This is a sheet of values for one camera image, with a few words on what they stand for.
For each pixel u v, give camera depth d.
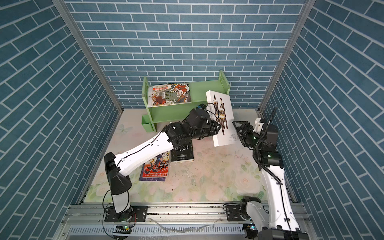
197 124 0.53
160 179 0.84
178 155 0.93
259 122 0.67
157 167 0.87
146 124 0.99
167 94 0.89
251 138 0.63
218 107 0.72
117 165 0.44
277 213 0.40
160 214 0.75
